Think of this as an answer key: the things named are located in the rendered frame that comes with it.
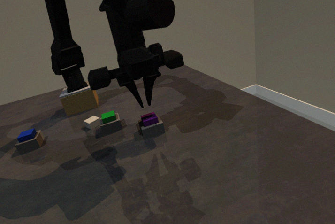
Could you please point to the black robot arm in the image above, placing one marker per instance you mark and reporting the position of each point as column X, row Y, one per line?
column 124, row 16

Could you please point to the green button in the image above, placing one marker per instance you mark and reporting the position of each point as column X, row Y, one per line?
column 110, row 122

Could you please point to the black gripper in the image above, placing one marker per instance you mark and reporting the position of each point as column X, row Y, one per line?
column 101, row 77

